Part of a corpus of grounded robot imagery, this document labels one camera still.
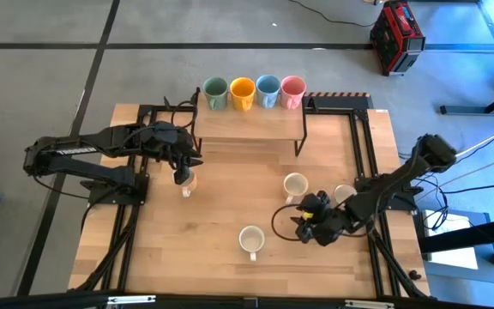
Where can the black metal table frame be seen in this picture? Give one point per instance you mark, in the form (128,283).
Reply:
(333,111)

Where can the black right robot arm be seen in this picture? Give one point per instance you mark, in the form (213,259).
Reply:
(384,189)

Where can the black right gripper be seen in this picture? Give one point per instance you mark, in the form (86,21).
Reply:
(328,223)

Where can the blue mug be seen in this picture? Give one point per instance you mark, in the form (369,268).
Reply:
(268,88)

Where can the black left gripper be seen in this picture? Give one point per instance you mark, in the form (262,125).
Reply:
(170,141)

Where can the green mug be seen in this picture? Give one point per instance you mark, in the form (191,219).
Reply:
(215,89)

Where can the yellow mug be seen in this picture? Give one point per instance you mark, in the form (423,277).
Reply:
(242,90)

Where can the black rail bar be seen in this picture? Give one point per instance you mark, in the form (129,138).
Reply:
(37,302)

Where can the cream mug pink pattern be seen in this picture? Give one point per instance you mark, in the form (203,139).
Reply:
(295,185)

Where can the white box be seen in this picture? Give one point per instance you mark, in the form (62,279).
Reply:
(453,257)

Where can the black knob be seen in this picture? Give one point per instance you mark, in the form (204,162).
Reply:
(415,274)

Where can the black beams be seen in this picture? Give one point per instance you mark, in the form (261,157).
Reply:
(465,236)

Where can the red black tool box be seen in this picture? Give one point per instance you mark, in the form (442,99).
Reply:
(397,38)

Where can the plain cream mug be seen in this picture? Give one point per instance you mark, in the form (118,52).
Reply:
(251,239)

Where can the silver bracket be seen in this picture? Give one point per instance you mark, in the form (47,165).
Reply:
(131,299)
(369,304)

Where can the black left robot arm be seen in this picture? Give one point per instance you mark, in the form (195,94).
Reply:
(80,150)

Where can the white speckled mug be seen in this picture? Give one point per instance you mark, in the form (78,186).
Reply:
(345,192)

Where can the wooden shelf black legs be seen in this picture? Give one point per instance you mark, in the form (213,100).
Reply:
(230,126)

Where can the white mug orange rim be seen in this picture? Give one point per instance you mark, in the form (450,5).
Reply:
(192,184)

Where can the blue metal desk frame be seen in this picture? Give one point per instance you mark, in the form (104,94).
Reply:
(465,109)

